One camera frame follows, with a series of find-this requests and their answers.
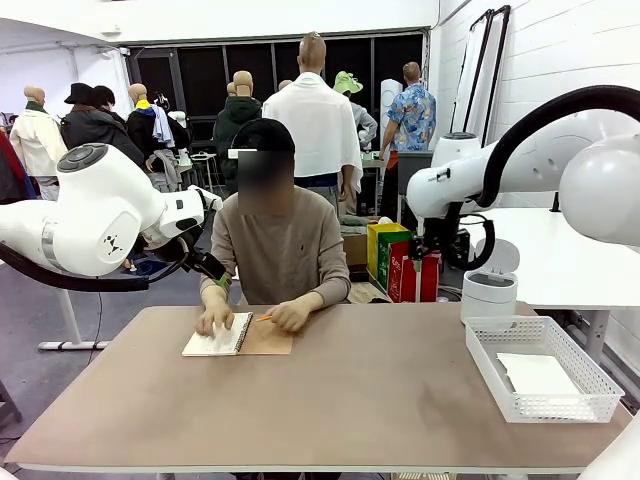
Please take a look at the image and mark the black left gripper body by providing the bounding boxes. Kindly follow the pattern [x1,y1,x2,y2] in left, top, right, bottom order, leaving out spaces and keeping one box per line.
[148,228,205,270]

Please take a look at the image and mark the green bag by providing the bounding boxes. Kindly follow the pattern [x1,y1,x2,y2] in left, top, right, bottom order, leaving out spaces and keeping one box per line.
[377,230,417,294]

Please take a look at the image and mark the gray cabinet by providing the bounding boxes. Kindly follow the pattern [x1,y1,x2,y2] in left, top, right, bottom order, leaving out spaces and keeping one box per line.
[397,149,435,174]

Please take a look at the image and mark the person's right hand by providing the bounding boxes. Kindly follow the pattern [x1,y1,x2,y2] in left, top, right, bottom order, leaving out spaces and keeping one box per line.
[194,296,237,338]

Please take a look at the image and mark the black baseball cap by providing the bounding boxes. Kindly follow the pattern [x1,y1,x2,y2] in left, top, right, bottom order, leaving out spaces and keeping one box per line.
[234,118,296,154]

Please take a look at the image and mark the mannequin in cream jacket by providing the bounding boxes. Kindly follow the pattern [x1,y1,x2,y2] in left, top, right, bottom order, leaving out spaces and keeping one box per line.
[9,85,69,201]

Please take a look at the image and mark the red bag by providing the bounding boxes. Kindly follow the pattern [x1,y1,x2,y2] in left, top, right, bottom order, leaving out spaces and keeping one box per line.
[387,240,441,304]

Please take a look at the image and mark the white tower appliance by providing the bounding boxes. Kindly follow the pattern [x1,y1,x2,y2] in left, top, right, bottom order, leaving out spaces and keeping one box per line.
[379,78,404,121]

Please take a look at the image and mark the gray-green cloth pile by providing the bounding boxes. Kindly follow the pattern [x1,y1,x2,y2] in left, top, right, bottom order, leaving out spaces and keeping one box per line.
[345,214,381,236]

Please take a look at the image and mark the mannequin with yellow collar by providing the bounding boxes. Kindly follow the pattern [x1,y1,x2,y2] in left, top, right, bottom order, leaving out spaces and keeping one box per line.
[126,83,191,161]

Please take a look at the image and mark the person's left hand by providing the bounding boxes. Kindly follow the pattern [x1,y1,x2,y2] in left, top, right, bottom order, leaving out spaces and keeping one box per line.
[266,300,314,334]

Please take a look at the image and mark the mannequin with black bucket hat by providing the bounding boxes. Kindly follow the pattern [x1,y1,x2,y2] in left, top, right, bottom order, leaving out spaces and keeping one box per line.
[59,82,146,166]

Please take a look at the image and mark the black framed backdrop panels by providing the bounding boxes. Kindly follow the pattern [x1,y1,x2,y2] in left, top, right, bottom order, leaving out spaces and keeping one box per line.
[443,4,512,139]

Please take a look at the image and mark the mannequin with green hat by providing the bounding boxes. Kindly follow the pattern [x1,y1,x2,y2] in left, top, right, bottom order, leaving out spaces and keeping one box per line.
[333,70,380,151]

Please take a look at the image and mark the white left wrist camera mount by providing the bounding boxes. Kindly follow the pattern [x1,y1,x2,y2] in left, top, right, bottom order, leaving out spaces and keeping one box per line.
[188,183,225,212]

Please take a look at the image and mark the white round trash bin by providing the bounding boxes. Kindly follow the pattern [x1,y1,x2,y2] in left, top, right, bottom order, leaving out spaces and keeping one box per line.
[459,238,521,326]

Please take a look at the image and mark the mannequin with white shawl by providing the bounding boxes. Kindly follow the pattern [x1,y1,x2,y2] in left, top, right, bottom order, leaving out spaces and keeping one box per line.
[261,31,365,216]

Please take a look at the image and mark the spiral notebook brown cover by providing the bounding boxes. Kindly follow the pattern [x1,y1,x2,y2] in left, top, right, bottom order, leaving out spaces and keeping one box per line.
[180,312,295,357]

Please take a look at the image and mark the yellow bag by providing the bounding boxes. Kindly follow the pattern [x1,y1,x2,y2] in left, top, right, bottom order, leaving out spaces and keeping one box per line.
[367,223,409,281]

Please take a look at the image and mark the mannequin in blue floral shirt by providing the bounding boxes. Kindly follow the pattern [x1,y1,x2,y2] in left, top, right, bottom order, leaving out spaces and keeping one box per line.
[378,61,438,154]

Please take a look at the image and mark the mannequin in dark green hoodie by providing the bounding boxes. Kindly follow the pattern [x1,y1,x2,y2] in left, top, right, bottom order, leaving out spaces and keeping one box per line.
[213,69,264,196]

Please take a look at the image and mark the seated person beige sweater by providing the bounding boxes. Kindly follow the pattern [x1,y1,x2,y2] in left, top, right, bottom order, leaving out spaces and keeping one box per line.
[199,149,352,306]

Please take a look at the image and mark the background person black hair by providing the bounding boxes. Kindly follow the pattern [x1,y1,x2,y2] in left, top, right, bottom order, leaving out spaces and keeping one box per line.
[91,84,119,116]

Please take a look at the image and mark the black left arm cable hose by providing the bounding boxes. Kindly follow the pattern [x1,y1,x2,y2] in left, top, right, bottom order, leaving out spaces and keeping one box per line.
[0,242,151,294]

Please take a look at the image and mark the red garment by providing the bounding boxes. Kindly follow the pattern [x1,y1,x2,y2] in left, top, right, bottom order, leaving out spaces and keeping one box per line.
[0,128,39,206]

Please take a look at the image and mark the person's left forearm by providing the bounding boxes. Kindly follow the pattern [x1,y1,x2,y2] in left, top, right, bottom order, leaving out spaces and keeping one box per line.
[304,279,352,314]

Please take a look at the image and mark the cardboard box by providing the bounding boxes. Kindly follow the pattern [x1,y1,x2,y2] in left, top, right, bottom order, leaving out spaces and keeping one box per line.
[347,233,370,281]

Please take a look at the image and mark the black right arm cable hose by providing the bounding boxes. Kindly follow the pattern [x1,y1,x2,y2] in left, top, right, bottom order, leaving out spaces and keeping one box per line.
[442,84,640,272]

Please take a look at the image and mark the white paper sheet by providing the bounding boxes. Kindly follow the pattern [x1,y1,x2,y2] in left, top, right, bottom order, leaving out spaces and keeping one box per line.
[496,352,584,396]

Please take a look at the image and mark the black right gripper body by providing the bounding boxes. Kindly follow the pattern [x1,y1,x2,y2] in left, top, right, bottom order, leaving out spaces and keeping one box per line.
[408,230,442,261]

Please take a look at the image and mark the white plastic mesh basket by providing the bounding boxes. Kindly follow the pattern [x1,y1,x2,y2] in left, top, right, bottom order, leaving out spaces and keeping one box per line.
[463,315,625,425]

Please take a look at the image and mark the person's right forearm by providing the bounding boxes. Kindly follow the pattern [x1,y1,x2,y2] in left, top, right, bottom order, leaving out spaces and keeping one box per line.
[199,272,234,306]

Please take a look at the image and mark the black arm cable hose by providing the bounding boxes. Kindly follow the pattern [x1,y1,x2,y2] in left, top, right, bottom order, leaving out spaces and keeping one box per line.
[442,84,640,272]
[0,242,151,294]

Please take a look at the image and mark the light wooden board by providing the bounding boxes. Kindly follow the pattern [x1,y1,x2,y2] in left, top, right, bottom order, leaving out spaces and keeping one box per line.
[347,281,392,305]

